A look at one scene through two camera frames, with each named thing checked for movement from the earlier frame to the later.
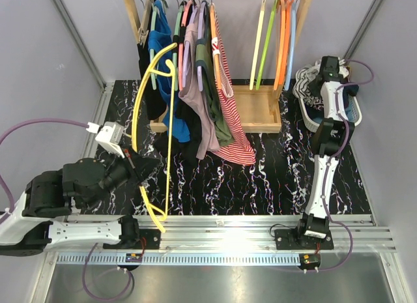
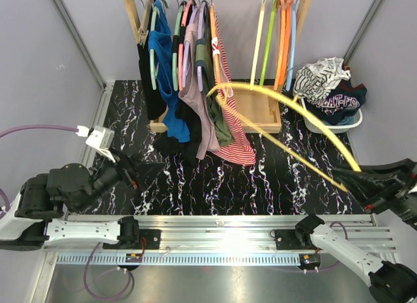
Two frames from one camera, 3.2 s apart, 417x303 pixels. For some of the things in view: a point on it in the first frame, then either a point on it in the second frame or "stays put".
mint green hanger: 152,53 stays put
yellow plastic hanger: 156,214 to 298,101
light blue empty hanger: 291,47 stays put
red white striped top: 240,152 stays put
